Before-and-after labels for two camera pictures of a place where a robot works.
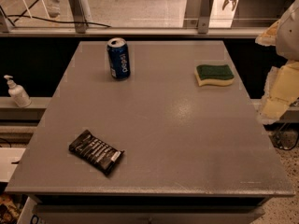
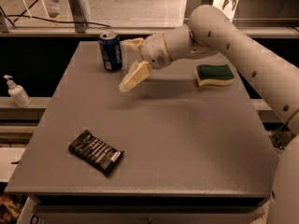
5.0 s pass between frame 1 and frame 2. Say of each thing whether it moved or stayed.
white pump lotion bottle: stayed
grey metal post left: stayed
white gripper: moved
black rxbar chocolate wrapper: stayed
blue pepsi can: moved
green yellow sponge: stayed
